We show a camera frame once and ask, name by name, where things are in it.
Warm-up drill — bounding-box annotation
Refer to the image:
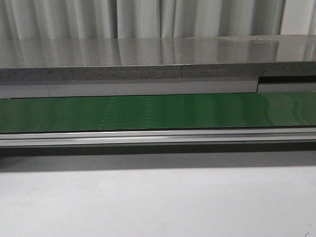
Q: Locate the white conveyor back rail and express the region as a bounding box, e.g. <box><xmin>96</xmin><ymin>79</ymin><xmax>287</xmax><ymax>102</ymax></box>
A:
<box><xmin>0</xmin><ymin>77</ymin><xmax>316</xmax><ymax>99</ymax></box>

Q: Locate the green conveyor belt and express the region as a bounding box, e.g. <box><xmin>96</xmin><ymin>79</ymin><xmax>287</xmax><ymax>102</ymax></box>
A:
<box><xmin>0</xmin><ymin>92</ymin><xmax>316</xmax><ymax>133</ymax></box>

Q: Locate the white pleated curtain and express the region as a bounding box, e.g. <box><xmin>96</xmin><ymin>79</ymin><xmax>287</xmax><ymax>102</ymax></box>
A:
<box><xmin>0</xmin><ymin>0</ymin><xmax>316</xmax><ymax>40</ymax></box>

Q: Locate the aluminium conveyor front rail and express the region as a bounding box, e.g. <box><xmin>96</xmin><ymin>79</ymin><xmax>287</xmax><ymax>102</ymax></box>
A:
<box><xmin>0</xmin><ymin>127</ymin><xmax>316</xmax><ymax>148</ymax></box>

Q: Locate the grey stone countertop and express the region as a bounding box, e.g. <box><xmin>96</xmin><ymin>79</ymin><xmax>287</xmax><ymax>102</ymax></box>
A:
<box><xmin>0</xmin><ymin>35</ymin><xmax>316</xmax><ymax>83</ymax></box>

